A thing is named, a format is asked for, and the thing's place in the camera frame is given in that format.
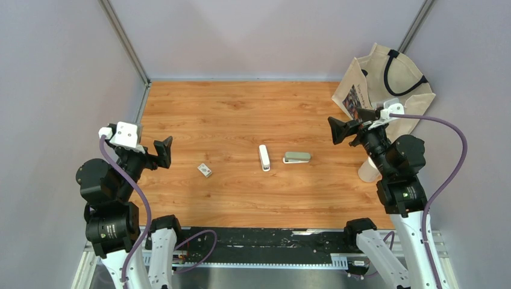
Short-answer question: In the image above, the beige canvas tote bag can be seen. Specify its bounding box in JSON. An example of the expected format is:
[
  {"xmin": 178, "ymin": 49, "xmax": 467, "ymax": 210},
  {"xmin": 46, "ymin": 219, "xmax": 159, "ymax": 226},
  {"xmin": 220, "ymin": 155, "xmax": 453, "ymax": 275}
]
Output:
[{"xmin": 331, "ymin": 43, "xmax": 436, "ymax": 120}]

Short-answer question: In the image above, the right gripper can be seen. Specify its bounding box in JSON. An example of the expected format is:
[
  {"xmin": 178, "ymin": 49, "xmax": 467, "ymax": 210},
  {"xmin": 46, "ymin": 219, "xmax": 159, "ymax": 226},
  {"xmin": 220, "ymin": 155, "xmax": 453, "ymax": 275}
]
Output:
[{"xmin": 327, "ymin": 108, "xmax": 393, "ymax": 178}]

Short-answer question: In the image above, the grey green stapler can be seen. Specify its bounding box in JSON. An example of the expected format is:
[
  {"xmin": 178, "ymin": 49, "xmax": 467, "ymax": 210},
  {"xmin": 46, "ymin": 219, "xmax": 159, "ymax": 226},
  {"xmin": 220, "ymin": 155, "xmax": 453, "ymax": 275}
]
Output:
[{"xmin": 283, "ymin": 151, "xmax": 312, "ymax": 164}]

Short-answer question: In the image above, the white plastic bottle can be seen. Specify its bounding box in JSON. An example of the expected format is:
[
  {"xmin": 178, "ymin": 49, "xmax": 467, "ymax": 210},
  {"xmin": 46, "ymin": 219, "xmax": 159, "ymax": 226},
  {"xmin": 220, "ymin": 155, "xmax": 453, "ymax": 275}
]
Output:
[{"xmin": 357, "ymin": 157, "xmax": 381, "ymax": 183}]

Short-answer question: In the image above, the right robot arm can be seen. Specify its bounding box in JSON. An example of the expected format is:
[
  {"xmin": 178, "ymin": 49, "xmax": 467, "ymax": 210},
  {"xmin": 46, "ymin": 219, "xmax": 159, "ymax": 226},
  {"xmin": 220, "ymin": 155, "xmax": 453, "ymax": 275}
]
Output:
[{"xmin": 328, "ymin": 117, "xmax": 448, "ymax": 288}]

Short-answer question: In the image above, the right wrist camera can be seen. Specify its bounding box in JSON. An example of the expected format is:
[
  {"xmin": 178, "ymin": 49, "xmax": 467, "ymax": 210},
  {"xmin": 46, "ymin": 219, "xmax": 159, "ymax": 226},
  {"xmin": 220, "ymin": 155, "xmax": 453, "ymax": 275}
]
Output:
[{"xmin": 369, "ymin": 100, "xmax": 404, "ymax": 130}]

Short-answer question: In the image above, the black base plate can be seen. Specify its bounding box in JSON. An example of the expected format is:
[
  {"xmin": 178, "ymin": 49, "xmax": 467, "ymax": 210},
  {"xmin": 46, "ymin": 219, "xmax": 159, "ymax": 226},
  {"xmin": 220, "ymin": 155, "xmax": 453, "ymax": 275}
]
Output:
[{"xmin": 171, "ymin": 226, "xmax": 370, "ymax": 267}]

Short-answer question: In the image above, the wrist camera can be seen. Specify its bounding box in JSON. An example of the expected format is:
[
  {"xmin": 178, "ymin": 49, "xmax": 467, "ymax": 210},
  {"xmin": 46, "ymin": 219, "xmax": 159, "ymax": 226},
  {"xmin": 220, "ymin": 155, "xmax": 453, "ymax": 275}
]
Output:
[
  {"xmin": 98, "ymin": 122, "xmax": 145, "ymax": 153},
  {"xmin": 369, "ymin": 100, "xmax": 404, "ymax": 130}
]

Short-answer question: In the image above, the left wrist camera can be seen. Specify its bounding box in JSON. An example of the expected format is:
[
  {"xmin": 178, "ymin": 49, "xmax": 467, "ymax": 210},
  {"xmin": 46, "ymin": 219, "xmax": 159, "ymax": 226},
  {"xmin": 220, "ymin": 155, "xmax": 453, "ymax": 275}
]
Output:
[{"xmin": 98, "ymin": 122, "xmax": 145, "ymax": 153}]

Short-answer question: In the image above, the white staple box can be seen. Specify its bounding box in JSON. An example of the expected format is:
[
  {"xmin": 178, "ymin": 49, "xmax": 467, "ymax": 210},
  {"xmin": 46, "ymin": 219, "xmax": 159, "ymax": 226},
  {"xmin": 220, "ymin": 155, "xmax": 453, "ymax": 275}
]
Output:
[{"xmin": 198, "ymin": 163, "xmax": 212, "ymax": 178}]

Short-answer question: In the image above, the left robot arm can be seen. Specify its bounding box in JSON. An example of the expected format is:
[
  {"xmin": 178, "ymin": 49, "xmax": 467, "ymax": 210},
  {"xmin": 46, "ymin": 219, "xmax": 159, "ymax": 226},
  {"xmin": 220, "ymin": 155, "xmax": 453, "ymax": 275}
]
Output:
[{"xmin": 75, "ymin": 135, "xmax": 184, "ymax": 288}]

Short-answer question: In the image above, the white stapler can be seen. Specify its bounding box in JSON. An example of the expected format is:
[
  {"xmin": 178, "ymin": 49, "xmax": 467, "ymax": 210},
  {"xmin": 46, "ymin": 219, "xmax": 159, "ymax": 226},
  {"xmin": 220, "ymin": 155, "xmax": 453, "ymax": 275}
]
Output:
[{"xmin": 259, "ymin": 144, "xmax": 271, "ymax": 172}]

